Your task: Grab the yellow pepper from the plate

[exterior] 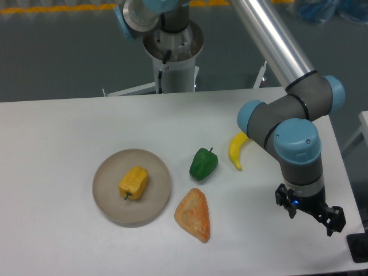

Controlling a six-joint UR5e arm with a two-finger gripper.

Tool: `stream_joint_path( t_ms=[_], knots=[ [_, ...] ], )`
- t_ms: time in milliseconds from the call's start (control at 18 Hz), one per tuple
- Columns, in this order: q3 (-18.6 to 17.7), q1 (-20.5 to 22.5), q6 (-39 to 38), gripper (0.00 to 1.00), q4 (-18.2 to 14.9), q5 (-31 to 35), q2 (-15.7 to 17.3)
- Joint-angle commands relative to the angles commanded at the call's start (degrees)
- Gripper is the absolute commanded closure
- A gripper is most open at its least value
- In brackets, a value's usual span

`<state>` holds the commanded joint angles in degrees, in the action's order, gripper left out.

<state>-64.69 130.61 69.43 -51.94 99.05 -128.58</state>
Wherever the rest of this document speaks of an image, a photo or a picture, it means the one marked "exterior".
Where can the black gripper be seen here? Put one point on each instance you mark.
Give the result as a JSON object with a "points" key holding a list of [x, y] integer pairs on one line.
{"points": [[332, 218]]}

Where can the yellow bell pepper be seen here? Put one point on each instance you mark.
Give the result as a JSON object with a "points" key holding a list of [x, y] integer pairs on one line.
{"points": [[133, 184]]}

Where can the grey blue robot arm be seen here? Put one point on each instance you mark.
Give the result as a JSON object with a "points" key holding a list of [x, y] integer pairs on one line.
{"points": [[284, 128]]}

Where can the green bell pepper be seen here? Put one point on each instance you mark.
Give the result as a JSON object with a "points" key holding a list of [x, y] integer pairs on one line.
{"points": [[204, 163]]}

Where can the beige round plate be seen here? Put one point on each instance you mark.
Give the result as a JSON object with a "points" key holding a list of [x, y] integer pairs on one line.
{"points": [[124, 210]]}

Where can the black device at table edge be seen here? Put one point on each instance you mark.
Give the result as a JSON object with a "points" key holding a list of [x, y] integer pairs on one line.
{"points": [[357, 244]]}

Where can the yellow banana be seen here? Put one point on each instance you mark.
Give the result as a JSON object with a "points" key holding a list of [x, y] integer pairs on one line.
{"points": [[235, 147]]}

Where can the white furniture edge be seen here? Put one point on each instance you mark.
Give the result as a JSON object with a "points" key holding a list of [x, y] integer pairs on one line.
{"points": [[358, 136]]}

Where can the orange triangular pastry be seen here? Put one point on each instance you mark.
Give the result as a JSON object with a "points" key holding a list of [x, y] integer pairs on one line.
{"points": [[192, 215]]}

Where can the blue plastic bag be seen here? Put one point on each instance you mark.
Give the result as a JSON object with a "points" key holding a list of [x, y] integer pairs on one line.
{"points": [[320, 12]]}

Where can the white metal frame leg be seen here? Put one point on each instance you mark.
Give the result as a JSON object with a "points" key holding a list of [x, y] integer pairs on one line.
{"points": [[260, 78]]}

